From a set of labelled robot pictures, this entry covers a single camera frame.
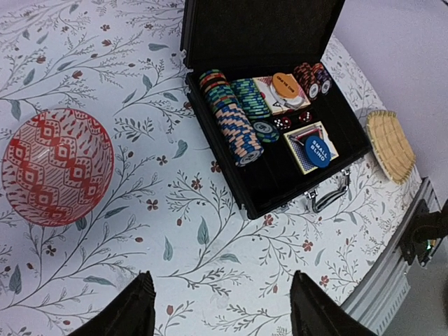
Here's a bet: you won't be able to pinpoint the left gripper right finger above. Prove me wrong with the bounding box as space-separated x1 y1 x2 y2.
290 271 374 336

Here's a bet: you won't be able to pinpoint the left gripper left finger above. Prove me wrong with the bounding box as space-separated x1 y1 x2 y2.
70 271 156 336

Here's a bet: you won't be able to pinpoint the red card deck box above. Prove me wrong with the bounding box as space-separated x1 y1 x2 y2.
253 76 311 115

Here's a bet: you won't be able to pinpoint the orange big blind button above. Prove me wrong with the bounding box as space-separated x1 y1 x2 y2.
272 73 299 99

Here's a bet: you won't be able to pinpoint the black poker case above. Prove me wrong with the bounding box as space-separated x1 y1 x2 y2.
181 1 371 219

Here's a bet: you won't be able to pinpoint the blue small blind button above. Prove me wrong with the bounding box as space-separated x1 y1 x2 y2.
304 136 331 168

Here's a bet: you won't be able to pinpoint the blue card deck box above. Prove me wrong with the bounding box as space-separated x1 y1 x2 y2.
283 122 339 174

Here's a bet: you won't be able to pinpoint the woven bamboo tray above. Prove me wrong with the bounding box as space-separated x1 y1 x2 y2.
366 110 417 185

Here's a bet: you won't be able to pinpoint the red dice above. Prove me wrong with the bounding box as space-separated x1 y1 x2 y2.
273 111 314 130

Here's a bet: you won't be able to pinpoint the blue white chip row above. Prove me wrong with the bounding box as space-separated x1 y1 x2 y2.
199 69 264 167

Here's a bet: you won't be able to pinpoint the green chip row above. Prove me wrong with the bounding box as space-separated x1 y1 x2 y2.
230 78 280 144

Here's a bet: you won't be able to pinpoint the orange chip stack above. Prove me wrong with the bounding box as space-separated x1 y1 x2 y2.
293 62 333 102

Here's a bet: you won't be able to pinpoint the front aluminium rail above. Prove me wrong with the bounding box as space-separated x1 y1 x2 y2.
342 177 441 335

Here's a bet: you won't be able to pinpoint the chrome case handle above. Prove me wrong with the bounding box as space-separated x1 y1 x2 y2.
304 169 351 214

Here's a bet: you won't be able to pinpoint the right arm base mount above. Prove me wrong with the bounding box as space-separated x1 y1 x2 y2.
400 199 447 266

